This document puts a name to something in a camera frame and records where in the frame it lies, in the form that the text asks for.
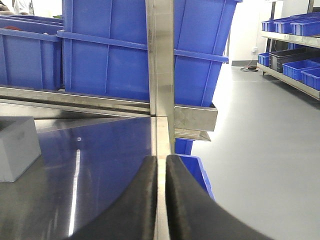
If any blue bin with red clothes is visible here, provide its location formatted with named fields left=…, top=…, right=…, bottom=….
left=0, top=15, right=64, bottom=90

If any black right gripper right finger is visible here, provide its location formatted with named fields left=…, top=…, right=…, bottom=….
left=165, top=155, right=269, bottom=240

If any gray square hollow base block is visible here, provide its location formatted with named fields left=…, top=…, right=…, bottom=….
left=0, top=116, right=42, bottom=183

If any stainless steel shelf rack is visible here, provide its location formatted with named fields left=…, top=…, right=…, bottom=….
left=0, top=0, right=219, bottom=154

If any far steel shelf rack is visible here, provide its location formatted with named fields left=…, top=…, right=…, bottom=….
left=257, top=0, right=320, bottom=100

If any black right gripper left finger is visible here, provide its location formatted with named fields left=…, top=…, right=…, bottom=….
left=68, top=156, right=158, bottom=240

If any blue bin below table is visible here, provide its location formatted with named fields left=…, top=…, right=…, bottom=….
left=174, top=138, right=215, bottom=200

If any large blue plastic bin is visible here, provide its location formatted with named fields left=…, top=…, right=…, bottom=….
left=57, top=0, right=238, bottom=107

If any black plastic bin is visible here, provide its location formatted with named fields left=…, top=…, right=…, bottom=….
left=269, top=47, right=320, bottom=73

